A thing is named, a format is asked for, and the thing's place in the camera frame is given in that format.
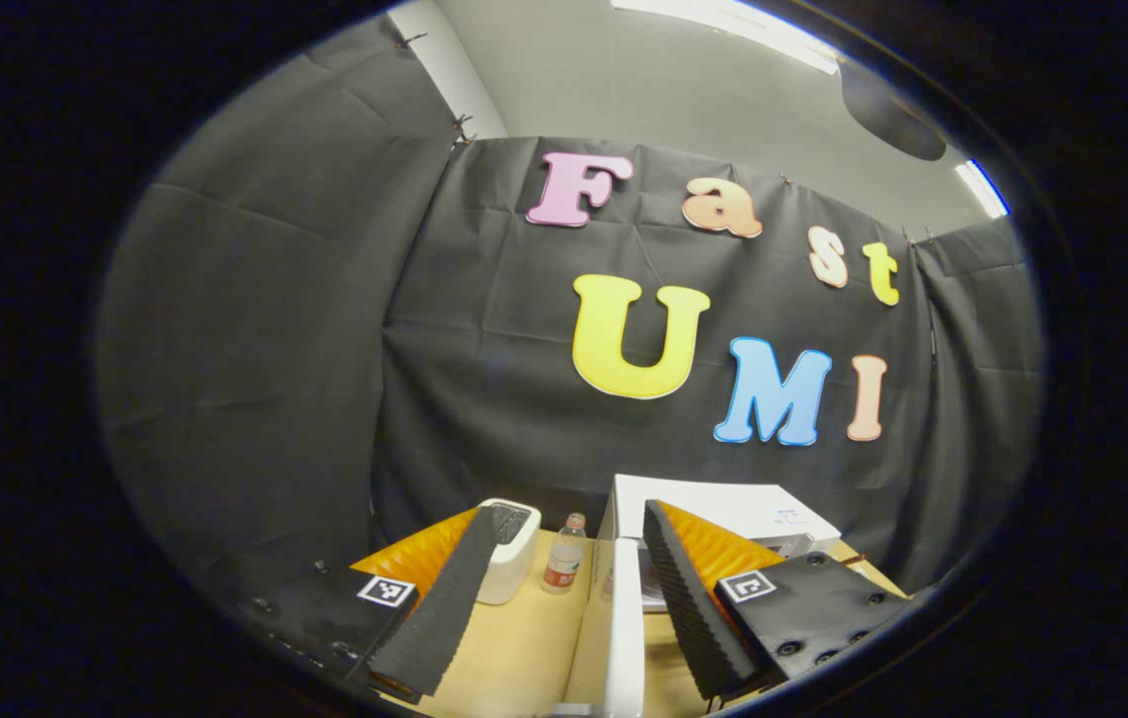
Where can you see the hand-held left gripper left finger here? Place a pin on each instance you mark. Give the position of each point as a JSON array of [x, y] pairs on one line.
[[454, 598]]

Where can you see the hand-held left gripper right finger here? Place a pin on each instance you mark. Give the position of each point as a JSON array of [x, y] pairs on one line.
[[678, 598]]

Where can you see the white microwave oven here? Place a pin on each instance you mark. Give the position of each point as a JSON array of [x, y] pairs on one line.
[[723, 504]]

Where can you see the white toaster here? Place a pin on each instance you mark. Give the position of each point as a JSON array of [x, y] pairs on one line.
[[514, 568]]

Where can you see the plastic bottle with red label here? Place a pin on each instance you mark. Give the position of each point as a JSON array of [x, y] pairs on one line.
[[564, 558]]

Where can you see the black backdrop cloth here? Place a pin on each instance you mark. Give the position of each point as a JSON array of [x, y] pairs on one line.
[[274, 349]]

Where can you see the small ceiling light panel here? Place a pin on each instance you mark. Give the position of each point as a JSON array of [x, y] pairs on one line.
[[982, 189]]

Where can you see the large ceiling light panel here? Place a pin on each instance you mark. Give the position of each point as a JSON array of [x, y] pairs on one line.
[[733, 25]]

